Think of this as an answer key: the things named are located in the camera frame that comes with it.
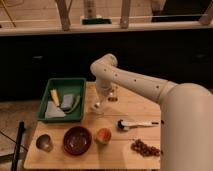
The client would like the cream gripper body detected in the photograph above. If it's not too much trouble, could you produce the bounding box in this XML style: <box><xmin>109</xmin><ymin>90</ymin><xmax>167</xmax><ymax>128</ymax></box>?
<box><xmin>94</xmin><ymin>88</ymin><xmax>111</xmax><ymax>110</ymax></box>

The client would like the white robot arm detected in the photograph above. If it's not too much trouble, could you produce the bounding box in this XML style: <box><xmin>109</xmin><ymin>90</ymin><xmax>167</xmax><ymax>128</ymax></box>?
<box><xmin>90</xmin><ymin>54</ymin><xmax>213</xmax><ymax>171</ymax></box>

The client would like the white paper cup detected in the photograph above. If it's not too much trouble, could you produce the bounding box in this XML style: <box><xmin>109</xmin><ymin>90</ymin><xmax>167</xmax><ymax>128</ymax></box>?
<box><xmin>91</xmin><ymin>107</ymin><xmax>105</xmax><ymax>117</ymax></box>

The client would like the orange topped small cup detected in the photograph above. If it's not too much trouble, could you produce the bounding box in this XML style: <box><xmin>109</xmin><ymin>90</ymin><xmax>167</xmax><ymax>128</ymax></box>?
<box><xmin>96</xmin><ymin>128</ymin><xmax>112</xmax><ymax>144</ymax></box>

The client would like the small metal cup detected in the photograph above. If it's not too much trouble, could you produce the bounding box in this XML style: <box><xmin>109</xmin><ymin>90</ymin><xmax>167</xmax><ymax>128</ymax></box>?
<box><xmin>36</xmin><ymin>134</ymin><xmax>53</xmax><ymax>152</ymax></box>

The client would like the brown wooden block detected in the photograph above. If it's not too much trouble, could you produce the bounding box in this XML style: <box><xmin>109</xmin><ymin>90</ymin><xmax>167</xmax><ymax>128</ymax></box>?
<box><xmin>108</xmin><ymin>85</ymin><xmax>118</xmax><ymax>102</ymax></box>

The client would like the green chili pepper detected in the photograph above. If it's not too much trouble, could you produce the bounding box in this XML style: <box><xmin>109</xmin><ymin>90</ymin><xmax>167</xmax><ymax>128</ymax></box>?
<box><xmin>65</xmin><ymin>95</ymin><xmax>81</xmax><ymax>114</ymax></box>

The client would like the grey sponge block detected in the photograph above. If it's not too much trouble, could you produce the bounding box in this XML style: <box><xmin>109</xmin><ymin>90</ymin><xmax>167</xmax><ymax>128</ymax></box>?
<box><xmin>61</xmin><ymin>94</ymin><xmax>74</xmax><ymax>110</ymax></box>

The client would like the green plastic tray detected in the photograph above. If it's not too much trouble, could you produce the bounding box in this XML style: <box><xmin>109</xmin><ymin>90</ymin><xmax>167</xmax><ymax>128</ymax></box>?
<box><xmin>37</xmin><ymin>78</ymin><xmax>86</xmax><ymax>123</ymax></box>

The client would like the yellow tube in tray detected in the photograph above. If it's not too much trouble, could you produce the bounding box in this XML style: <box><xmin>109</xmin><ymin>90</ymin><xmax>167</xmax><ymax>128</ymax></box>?
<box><xmin>50</xmin><ymin>89</ymin><xmax>60</xmax><ymax>107</ymax></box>

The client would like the dark red bowl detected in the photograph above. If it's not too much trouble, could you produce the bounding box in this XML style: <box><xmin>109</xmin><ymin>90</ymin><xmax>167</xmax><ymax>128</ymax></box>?
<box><xmin>63</xmin><ymin>126</ymin><xmax>92</xmax><ymax>156</ymax></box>

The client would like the grey folded cloth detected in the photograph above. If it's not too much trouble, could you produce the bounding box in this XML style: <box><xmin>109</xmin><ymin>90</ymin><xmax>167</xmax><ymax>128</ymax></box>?
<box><xmin>45</xmin><ymin>101</ymin><xmax>65</xmax><ymax>118</ymax></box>

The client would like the bunch of brown grapes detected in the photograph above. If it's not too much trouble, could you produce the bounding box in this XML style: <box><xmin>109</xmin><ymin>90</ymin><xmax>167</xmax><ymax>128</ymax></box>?
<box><xmin>131</xmin><ymin>139</ymin><xmax>160</xmax><ymax>157</ymax></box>

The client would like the green object on shelf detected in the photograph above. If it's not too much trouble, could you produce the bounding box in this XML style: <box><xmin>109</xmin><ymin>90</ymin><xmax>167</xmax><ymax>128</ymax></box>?
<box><xmin>82</xmin><ymin>18</ymin><xmax>112</xmax><ymax>25</ymax></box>

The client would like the black pole left of table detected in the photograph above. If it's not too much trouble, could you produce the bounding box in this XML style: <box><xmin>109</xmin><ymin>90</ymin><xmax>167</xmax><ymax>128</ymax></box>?
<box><xmin>10</xmin><ymin>121</ymin><xmax>25</xmax><ymax>171</ymax></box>

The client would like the white handled brush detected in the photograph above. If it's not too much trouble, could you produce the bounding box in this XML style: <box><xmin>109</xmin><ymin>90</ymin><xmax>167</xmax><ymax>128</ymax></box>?
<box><xmin>117</xmin><ymin>120</ymin><xmax>159</xmax><ymax>131</ymax></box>

